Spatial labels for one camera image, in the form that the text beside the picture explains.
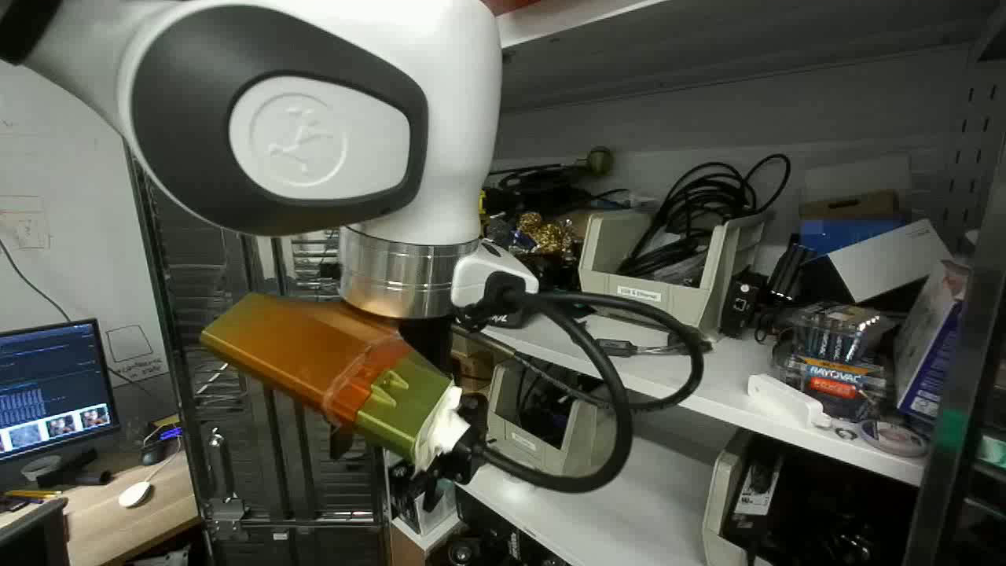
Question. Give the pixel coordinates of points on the small white plastic packet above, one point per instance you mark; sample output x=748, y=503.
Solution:
x=782, y=397

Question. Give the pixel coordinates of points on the amber taped wrist box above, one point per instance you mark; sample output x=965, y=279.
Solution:
x=317, y=363

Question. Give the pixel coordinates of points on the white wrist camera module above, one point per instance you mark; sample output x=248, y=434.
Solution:
x=489, y=276

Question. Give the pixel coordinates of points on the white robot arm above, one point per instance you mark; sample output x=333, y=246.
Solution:
x=317, y=65

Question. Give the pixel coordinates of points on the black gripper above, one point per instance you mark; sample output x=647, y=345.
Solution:
x=428, y=337

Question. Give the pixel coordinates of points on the brass metal fitting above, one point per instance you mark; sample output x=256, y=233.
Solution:
x=544, y=238

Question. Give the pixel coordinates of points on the blue white product box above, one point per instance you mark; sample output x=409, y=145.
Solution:
x=929, y=347

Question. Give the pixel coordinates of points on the white wall socket plate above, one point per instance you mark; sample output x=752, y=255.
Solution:
x=132, y=347

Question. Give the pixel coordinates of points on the computer monitor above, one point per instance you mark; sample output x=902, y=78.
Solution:
x=52, y=389

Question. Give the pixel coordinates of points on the metal shelving unit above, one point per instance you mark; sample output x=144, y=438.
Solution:
x=725, y=380

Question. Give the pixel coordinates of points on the black desk gadget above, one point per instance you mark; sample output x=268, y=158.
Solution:
x=160, y=440

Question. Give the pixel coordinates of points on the white flat carton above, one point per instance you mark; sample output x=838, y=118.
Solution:
x=868, y=255

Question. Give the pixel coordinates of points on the white wall switch plate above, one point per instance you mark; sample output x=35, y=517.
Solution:
x=19, y=221

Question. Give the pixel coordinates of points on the black charger plug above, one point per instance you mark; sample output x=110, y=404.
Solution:
x=792, y=273

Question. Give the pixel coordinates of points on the black electronic equipment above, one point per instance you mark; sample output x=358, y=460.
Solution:
x=838, y=514

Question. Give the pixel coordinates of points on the pack of AA batteries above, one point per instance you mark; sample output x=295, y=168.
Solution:
x=838, y=349

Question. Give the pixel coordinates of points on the black power adapter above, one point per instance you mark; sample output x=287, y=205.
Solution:
x=744, y=299

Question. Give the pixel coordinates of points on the white computer mouse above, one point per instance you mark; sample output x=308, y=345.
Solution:
x=137, y=496

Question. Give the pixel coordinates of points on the orange plastic case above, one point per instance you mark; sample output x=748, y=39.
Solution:
x=507, y=4

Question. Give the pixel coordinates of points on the gray bin with white label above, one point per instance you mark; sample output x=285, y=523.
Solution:
x=682, y=299

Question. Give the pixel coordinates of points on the gray plastic storage bin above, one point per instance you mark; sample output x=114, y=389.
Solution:
x=725, y=491
x=544, y=446

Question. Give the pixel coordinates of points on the wooden desk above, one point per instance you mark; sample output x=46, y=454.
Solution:
x=114, y=523

